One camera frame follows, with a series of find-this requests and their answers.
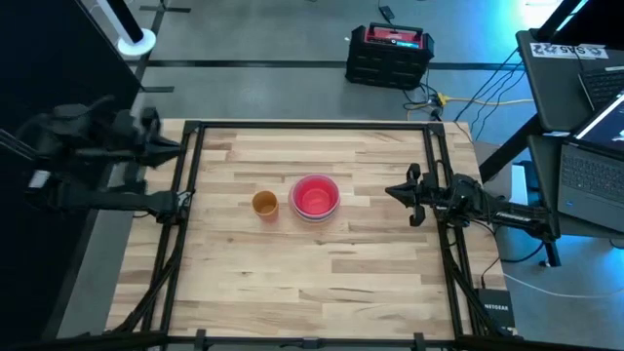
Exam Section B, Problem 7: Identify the black cable bundle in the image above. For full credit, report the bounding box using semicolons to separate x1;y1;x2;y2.
403;46;527;142

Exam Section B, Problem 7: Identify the black table frame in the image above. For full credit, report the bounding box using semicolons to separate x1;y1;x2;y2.
107;118;526;351

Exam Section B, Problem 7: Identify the black netgear router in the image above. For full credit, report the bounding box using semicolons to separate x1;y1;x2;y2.
474;287;517;331

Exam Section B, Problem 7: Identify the yellow cable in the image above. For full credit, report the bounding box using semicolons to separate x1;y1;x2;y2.
435;92;535;108

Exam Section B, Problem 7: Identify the small orange cup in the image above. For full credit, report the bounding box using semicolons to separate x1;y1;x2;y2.
251;189;281;220

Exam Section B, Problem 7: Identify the white printed label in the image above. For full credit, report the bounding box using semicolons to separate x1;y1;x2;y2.
528;42;610;61

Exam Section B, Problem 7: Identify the black stand pole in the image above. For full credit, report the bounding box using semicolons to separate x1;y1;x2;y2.
104;0;145;45

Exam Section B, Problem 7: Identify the white round stand base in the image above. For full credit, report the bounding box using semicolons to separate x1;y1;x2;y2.
116;27;158;57

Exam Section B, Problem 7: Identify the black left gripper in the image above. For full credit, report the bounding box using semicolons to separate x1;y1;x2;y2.
115;106;184;170

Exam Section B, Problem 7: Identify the red plastic bowl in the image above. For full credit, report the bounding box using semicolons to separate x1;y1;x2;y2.
292;175;339;216

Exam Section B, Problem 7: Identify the black laptop keyboard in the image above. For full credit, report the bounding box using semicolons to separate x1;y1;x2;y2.
577;65;624;113

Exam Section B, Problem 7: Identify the grey open laptop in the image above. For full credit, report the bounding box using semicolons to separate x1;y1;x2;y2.
556;90;624;234

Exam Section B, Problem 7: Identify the red black power station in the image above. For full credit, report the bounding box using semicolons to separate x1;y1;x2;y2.
344;21;437;92

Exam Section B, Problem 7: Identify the pale pink plastic bowl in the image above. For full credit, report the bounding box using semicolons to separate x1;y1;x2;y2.
288;174;342;223

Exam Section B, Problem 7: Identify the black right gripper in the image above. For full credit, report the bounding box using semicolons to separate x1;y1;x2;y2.
384;162;441;228

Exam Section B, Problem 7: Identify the white cable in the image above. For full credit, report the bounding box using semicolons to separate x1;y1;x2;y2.
501;271;624;300

